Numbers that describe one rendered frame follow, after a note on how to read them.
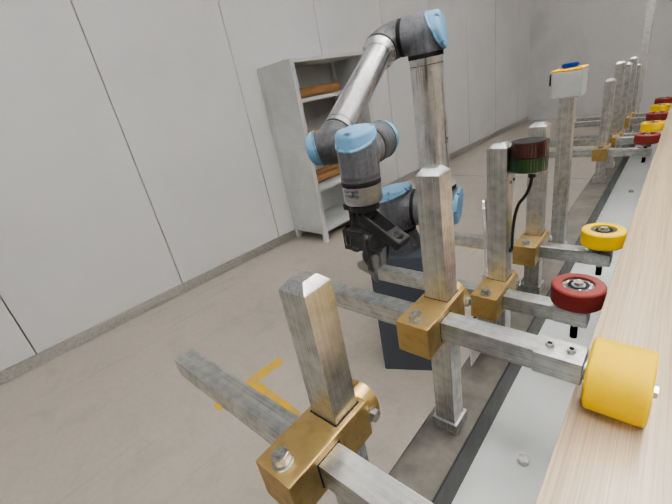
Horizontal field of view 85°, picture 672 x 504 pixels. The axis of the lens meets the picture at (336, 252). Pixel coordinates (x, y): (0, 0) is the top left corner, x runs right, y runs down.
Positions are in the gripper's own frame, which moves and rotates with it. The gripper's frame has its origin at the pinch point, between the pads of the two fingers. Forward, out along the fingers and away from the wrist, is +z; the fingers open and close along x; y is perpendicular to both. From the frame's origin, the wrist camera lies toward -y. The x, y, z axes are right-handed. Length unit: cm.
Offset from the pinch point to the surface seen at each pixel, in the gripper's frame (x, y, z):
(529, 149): -1.5, -32.5, -31.6
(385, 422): -17, 20, 83
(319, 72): -226, 221, -56
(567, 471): 35, -48, -9
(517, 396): 1.8, -34.0, 19.7
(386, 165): -313, 215, 58
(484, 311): 4.8, -28.0, -2.1
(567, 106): -54, -27, -31
